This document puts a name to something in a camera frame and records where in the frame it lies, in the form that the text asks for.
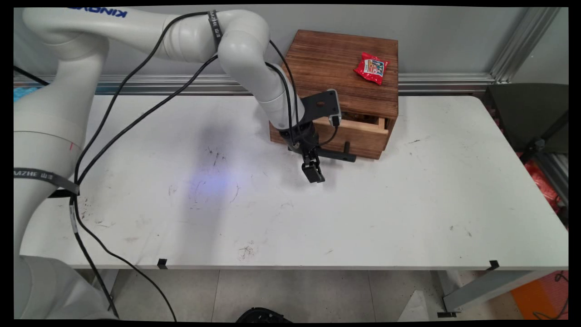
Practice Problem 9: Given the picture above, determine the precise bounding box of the horizontal aluminium frame rail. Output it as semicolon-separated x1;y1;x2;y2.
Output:
14;73;497;96

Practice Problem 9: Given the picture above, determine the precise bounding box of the thin black floor cable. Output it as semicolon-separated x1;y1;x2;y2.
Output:
532;271;569;320

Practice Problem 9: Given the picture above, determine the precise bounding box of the light wooden drawer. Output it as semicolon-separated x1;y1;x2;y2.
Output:
312;114;390;160

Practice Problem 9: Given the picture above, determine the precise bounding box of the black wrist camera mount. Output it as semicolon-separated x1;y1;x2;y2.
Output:
299;89;342;129

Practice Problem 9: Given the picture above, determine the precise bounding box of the white table leg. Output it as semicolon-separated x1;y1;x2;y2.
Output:
437;270;552;315

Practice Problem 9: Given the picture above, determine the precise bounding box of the black velcro strap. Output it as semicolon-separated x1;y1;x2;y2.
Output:
207;10;224;50
14;168;81;197

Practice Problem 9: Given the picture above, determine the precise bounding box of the long black arm cable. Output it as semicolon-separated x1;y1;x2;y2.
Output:
68;40;301;318
73;11;214;321

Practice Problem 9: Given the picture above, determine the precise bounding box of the short black camera cable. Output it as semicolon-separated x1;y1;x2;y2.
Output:
317;116;341;148

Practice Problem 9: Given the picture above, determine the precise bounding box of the dark wooden drawer box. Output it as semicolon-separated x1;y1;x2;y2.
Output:
269;30;399;161

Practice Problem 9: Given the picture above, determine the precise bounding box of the black round floor object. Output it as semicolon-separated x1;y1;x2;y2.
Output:
236;307;292;323

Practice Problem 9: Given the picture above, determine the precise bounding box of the blue plastic item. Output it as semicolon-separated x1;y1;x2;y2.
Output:
14;86;39;103

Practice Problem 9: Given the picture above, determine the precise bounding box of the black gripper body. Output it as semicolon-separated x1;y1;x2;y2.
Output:
278;121;321;154

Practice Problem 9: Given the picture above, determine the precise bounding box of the slanted aluminium frame post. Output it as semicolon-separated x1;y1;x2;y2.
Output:
489;7;561;84

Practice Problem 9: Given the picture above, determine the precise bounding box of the red snack packet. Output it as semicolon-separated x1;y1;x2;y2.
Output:
353;52;390;86

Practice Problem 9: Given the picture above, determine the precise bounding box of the black drawer handle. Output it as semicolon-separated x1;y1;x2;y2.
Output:
316;141;358;163

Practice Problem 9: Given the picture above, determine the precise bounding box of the red plastic bag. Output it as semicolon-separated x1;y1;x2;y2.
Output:
523;160;562;214

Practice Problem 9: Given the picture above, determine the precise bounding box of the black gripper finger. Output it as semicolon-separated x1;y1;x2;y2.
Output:
301;149;320;184
312;148;325;183

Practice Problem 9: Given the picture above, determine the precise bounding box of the orange floor mat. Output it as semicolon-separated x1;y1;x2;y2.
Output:
510;271;569;320

